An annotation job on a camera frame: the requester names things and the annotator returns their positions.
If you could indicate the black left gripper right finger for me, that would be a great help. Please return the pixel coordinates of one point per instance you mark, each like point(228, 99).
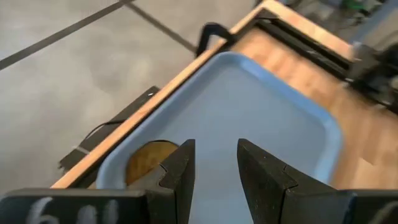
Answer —
point(267, 193)

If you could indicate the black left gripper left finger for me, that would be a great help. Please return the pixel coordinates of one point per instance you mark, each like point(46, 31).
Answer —
point(174, 189)

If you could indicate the amber faceted cup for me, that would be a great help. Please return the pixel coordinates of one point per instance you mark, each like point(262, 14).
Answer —
point(146, 159)

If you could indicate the blue plastic tray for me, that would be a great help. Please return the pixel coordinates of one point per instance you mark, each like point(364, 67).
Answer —
point(248, 124)

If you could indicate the black table foot bar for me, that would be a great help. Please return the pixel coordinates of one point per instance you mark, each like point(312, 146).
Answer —
point(118, 124)

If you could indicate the black table clamp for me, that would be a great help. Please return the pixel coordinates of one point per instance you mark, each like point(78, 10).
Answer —
point(214, 28)

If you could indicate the black aluminium table frame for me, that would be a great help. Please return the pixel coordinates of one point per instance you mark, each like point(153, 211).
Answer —
point(304, 46)

